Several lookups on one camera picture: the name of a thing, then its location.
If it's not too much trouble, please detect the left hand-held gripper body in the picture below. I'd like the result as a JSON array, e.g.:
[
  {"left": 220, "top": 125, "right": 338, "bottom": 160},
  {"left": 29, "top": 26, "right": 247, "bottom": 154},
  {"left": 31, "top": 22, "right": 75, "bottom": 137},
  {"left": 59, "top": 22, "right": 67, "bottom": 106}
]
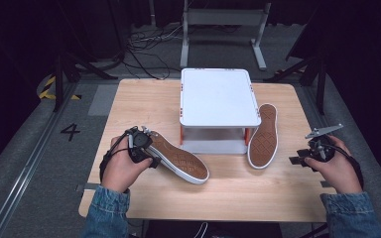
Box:
[{"left": 125, "top": 125, "right": 162, "bottom": 164}]

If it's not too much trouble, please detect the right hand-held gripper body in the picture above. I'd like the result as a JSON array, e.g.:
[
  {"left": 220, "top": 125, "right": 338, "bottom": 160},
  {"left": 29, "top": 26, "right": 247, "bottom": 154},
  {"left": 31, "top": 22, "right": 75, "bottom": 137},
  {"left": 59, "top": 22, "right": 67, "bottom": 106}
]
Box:
[{"left": 305, "top": 123, "right": 344, "bottom": 163}]

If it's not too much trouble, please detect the black canvas sneaker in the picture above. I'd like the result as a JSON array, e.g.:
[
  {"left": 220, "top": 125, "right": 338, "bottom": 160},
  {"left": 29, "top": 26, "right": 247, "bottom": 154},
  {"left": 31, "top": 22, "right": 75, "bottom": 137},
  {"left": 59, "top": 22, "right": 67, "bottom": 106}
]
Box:
[
  {"left": 247, "top": 103, "right": 279, "bottom": 171},
  {"left": 145, "top": 130, "right": 210, "bottom": 185}
]

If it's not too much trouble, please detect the white shoe rack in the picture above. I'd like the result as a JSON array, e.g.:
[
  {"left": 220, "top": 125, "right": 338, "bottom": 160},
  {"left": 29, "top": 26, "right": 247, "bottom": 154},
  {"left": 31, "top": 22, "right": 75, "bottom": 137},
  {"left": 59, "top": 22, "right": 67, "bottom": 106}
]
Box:
[{"left": 179, "top": 67, "right": 263, "bottom": 156}]

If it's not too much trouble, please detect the person's right hand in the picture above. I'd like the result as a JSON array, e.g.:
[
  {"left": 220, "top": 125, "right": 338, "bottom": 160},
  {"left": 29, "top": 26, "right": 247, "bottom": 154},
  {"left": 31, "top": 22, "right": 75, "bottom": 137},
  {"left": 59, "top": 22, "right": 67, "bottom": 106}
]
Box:
[{"left": 304, "top": 134, "right": 363, "bottom": 194}]

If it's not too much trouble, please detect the person's left hand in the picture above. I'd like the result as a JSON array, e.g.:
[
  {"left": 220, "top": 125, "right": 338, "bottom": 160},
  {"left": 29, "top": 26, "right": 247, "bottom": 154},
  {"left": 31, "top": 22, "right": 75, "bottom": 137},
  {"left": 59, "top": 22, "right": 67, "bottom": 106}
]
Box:
[{"left": 100, "top": 135, "right": 154, "bottom": 193}]

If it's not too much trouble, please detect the black tripod stand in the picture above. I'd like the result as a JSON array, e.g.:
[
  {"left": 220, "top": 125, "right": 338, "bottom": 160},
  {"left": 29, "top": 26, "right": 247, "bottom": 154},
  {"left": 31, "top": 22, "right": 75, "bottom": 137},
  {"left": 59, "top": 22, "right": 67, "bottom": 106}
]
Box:
[
  {"left": 53, "top": 53, "right": 119, "bottom": 113},
  {"left": 263, "top": 56, "right": 328, "bottom": 116}
]

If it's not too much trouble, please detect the grey metal stand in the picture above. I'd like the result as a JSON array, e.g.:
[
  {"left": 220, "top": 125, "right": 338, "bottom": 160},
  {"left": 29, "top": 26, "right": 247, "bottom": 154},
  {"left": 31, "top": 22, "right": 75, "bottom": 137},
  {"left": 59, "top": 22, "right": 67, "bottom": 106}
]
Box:
[{"left": 179, "top": 0, "right": 273, "bottom": 71}]

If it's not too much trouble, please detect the right hand-held gripper black cable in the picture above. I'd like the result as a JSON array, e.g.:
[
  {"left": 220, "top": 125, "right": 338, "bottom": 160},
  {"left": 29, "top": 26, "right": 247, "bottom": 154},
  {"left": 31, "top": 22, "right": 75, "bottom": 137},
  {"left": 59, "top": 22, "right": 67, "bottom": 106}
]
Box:
[{"left": 323, "top": 143, "right": 365, "bottom": 190}]

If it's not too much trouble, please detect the hand-held gripper black cable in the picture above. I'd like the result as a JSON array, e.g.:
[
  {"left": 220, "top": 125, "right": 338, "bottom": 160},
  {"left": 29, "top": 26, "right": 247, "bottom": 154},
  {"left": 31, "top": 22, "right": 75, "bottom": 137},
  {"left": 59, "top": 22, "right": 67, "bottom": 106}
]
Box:
[
  {"left": 323, "top": 143, "right": 365, "bottom": 190},
  {"left": 98, "top": 127, "right": 139, "bottom": 182}
]

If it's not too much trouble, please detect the left hand-held gripper black cable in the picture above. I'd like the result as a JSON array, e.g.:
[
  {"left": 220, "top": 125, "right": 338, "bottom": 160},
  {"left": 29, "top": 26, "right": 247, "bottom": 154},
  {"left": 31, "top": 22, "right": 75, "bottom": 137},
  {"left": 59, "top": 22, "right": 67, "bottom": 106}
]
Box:
[{"left": 98, "top": 127, "right": 139, "bottom": 182}]

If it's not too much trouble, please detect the white cable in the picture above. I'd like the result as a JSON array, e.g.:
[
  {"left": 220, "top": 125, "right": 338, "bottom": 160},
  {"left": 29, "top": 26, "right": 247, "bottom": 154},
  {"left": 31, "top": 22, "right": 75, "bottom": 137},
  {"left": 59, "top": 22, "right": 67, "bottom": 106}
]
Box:
[{"left": 192, "top": 221, "right": 209, "bottom": 238}]

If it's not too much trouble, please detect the bundle of black floor cables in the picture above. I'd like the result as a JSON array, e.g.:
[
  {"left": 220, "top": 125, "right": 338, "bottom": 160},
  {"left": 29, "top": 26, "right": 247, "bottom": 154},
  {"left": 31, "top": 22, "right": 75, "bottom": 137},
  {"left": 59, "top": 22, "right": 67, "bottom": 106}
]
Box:
[{"left": 124, "top": 23, "right": 187, "bottom": 81}]

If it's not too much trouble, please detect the metal floor rail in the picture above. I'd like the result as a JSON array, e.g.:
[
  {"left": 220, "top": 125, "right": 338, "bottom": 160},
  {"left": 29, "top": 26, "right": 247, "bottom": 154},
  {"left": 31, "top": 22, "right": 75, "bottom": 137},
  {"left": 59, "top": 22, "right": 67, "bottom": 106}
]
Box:
[{"left": 0, "top": 82, "right": 79, "bottom": 238}]

